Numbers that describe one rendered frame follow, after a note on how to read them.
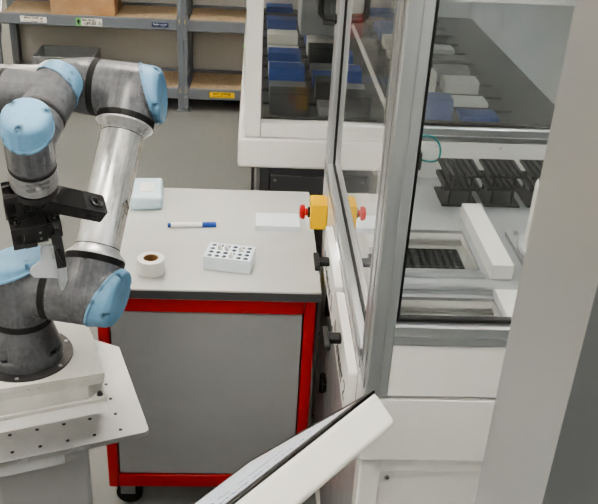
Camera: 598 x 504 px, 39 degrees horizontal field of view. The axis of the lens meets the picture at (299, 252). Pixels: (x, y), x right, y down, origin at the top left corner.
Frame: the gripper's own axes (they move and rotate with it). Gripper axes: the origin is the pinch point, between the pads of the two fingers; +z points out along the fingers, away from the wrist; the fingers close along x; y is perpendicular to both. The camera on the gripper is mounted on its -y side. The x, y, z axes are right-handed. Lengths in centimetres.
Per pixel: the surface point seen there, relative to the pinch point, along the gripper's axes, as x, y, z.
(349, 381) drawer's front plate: 35, -45, 10
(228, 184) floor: -186, -118, 214
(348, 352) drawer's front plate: 29, -48, 10
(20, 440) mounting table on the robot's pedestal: 18.9, 12.9, 28.8
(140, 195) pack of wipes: -65, -34, 65
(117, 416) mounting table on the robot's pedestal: 18.9, -5.5, 30.2
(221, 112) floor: -288, -153, 262
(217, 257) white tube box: -26, -43, 49
